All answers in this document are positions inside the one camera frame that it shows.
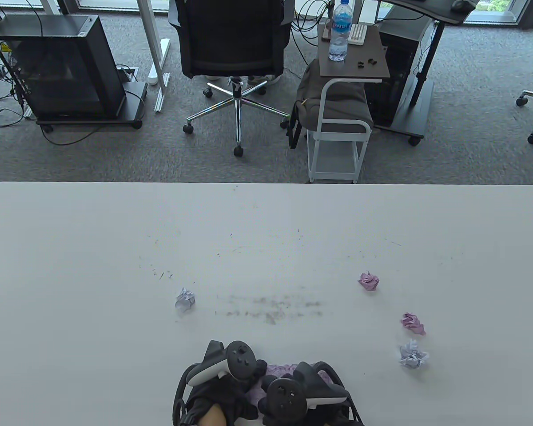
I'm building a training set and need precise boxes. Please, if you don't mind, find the person's right hand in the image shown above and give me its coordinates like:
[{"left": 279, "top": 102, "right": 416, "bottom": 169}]
[{"left": 257, "top": 372, "right": 354, "bottom": 426}]

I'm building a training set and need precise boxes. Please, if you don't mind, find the person's left hand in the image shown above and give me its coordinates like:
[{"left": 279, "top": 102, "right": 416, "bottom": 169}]
[{"left": 184, "top": 359, "right": 268, "bottom": 422}]

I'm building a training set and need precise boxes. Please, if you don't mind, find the white invoice paper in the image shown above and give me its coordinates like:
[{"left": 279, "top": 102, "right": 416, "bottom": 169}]
[
  {"left": 398, "top": 340, "right": 429, "bottom": 368},
  {"left": 175, "top": 288, "right": 196, "bottom": 312}
]

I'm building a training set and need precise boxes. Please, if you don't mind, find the person's left forearm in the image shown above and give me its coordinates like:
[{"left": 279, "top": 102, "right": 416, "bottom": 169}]
[{"left": 199, "top": 406, "right": 226, "bottom": 426}]

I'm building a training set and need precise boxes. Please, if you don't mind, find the black and white hand controller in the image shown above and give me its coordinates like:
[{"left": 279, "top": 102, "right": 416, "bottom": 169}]
[
  {"left": 172, "top": 339, "right": 258, "bottom": 426},
  {"left": 261, "top": 361, "right": 365, "bottom": 426}
]

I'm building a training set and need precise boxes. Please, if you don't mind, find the grey fabric bag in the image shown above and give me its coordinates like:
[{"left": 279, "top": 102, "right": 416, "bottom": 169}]
[{"left": 288, "top": 59, "right": 374, "bottom": 149}]

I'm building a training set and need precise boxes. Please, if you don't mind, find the black wheeled platform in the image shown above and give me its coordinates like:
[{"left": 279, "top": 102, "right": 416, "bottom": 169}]
[{"left": 36, "top": 81, "right": 148, "bottom": 133}]

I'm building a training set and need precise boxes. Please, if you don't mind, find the black office chair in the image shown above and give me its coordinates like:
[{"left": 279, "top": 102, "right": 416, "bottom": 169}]
[{"left": 168, "top": 0, "right": 291, "bottom": 157}]

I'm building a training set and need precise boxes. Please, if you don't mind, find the black computer tower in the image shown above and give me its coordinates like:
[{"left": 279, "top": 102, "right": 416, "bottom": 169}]
[{"left": 364, "top": 9, "right": 434, "bottom": 127}]

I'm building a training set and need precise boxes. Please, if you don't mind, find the clear plastic water bottle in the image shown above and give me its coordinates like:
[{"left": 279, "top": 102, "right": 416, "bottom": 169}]
[{"left": 328, "top": 0, "right": 351, "bottom": 62}]

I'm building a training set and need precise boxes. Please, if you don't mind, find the black glass computer case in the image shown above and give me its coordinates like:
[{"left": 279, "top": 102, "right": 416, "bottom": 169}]
[{"left": 0, "top": 14, "right": 126, "bottom": 119}]

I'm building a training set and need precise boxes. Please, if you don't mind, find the black standing desk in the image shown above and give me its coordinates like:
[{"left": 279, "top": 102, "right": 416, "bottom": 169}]
[{"left": 373, "top": 0, "right": 478, "bottom": 146}]

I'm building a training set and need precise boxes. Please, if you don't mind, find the black floor cable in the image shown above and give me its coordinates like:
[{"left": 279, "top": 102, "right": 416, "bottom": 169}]
[{"left": 38, "top": 120, "right": 103, "bottom": 146}]

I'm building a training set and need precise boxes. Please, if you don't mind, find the brown side table white frame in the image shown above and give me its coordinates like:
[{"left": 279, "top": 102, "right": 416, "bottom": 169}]
[{"left": 306, "top": 23, "right": 390, "bottom": 184}]

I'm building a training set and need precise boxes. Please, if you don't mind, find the black cable bundle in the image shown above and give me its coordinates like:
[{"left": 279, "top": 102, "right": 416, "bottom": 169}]
[
  {"left": 0, "top": 49, "right": 32, "bottom": 129},
  {"left": 290, "top": 0, "right": 334, "bottom": 87}
]

